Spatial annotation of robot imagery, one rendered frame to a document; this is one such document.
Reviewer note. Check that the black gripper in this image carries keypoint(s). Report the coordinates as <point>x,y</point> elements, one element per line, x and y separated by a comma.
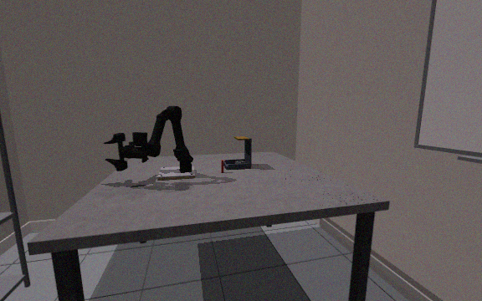
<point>124,152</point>

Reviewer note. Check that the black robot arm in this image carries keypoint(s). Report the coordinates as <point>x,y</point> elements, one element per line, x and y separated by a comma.
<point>153,146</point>

